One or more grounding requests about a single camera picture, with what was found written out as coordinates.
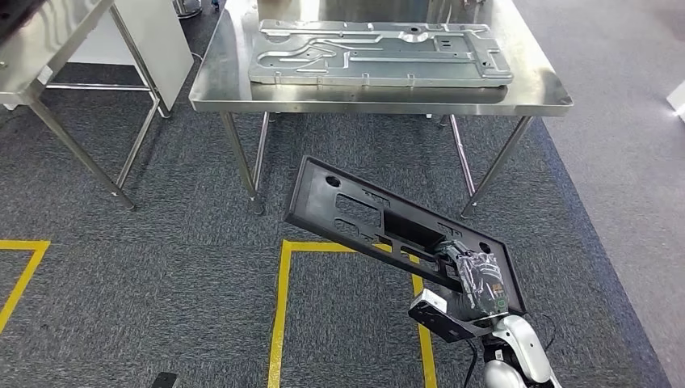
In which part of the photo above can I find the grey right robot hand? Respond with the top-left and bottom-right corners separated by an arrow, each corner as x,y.
433,239 -> 506,323

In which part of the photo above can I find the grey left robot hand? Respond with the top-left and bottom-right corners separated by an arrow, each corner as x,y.
150,371 -> 182,388

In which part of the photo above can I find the steel workbench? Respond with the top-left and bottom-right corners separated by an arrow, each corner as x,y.
188,0 -> 574,220

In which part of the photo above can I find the yellow floor tape square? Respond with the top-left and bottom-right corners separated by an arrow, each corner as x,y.
266,239 -> 439,388

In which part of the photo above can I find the stamped grey metal plate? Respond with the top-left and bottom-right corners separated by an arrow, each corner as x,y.
247,19 -> 515,88

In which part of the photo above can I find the white box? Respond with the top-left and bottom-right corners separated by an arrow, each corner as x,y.
666,80 -> 685,118

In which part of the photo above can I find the white board panel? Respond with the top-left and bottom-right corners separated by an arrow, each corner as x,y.
66,0 -> 195,120

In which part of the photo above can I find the steel table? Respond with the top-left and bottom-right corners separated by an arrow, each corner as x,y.
0,0 -> 174,211

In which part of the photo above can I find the silver chair base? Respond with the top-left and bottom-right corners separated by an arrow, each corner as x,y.
172,0 -> 204,19

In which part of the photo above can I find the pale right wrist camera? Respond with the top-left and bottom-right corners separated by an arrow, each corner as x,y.
408,289 -> 496,344

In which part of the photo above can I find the thick black cable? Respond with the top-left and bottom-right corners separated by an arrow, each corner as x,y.
460,338 -> 480,388

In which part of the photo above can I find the thin black cable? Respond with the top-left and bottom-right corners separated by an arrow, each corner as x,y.
537,313 -> 557,352

